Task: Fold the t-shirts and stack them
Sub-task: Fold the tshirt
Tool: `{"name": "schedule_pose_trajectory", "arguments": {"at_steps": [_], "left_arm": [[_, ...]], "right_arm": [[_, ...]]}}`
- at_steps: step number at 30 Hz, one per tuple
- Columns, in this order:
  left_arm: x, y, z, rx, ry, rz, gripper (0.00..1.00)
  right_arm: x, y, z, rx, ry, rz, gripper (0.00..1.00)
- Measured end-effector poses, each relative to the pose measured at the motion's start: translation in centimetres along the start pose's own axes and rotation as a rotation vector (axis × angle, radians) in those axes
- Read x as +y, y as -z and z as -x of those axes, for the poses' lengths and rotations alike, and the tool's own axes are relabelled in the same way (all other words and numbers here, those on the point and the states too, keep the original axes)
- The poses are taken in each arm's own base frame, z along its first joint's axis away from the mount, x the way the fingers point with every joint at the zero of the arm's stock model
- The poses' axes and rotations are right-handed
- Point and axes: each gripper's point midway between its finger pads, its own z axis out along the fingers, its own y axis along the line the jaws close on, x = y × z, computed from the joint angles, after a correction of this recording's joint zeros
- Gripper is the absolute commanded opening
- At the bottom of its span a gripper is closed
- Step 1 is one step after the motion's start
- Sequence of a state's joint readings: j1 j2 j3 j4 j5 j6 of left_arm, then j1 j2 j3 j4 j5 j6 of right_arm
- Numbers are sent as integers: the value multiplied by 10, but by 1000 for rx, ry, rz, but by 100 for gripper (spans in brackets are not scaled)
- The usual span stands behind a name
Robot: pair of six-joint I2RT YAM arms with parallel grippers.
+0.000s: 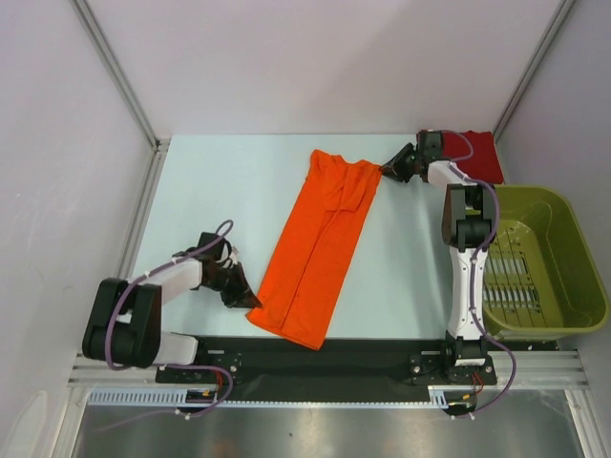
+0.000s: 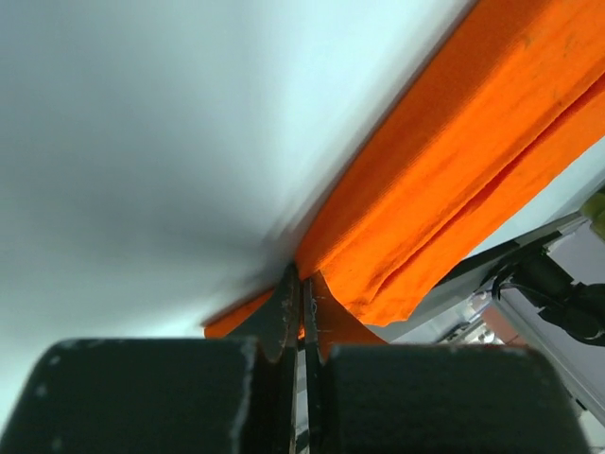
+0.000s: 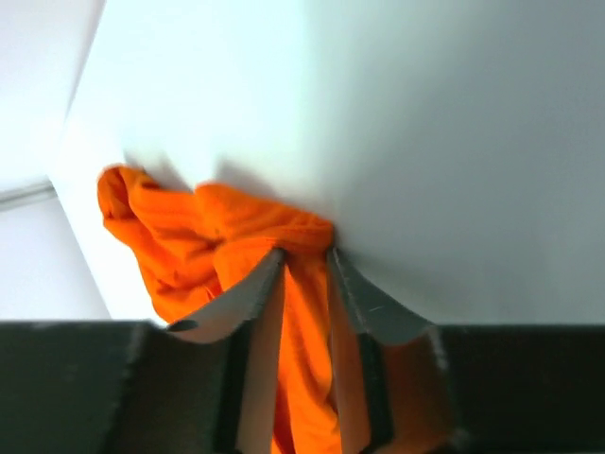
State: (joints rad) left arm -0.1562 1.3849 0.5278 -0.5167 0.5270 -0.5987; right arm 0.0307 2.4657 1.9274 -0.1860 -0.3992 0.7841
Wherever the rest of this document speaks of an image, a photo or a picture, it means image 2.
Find orange t shirt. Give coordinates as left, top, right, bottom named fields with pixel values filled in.
left=202, top=0, right=605, bottom=341

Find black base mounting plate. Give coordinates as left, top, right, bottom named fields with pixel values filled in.
left=433, top=212, right=584, bottom=290

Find olive green plastic basket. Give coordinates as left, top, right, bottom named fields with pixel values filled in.
left=580, top=186, right=605, bottom=222

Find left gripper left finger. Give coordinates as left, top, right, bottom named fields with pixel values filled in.
left=230, top=264, right=301, bottom=453

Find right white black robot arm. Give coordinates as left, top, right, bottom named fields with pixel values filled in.
left=488, top=248, right=604, bottom=347

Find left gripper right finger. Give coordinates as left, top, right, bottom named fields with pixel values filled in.
left=302, top=272, right=386, bottom=453

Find aluminium front frame rail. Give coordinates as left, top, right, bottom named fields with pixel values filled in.
left=473, top=286, right=604, bottom=423

